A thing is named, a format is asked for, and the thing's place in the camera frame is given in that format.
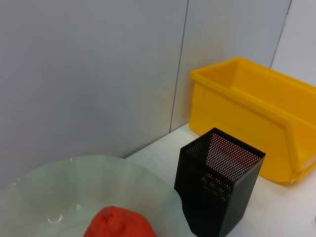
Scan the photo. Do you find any pale green glass fruit bowl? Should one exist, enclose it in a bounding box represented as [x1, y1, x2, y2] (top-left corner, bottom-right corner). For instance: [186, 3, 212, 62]
[0, 155, 191, 237]

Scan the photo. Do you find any black mesh pen holder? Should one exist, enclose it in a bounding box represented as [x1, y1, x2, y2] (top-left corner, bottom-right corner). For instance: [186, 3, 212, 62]
[173, 127, 267, 237]

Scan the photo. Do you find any orange fruit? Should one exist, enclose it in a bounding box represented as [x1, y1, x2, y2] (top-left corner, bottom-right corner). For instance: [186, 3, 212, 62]
[82, 205, 158, 237]

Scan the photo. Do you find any yellow plastic bin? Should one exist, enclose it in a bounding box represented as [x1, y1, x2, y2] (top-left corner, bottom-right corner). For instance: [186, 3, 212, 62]
[189, 56, 316, 186]

